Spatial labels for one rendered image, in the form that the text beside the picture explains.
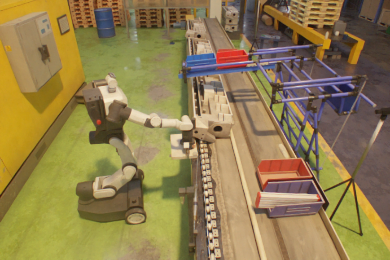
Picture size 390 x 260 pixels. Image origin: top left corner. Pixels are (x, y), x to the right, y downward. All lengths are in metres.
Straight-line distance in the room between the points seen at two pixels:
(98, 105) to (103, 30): 6.85
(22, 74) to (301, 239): 3.07
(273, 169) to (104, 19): 7.45
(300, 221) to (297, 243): 0.16
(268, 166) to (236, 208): 0.42
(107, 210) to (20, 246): 0.87
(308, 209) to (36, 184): 2.86
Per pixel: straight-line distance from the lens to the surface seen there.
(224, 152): 2.11
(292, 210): 1.72
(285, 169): 2.00
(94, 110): 1.87
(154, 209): 2.66
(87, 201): 2.65
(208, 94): 2.51
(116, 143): 2.09
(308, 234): 1.75
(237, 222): 1.68
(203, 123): 2.06
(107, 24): 8.56
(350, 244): 2.81
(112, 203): 2.58
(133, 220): 2.55
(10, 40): 3.11
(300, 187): 1.85
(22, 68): 3.18
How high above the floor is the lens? 2.15
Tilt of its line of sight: 33 degrees down
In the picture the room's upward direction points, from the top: straight up
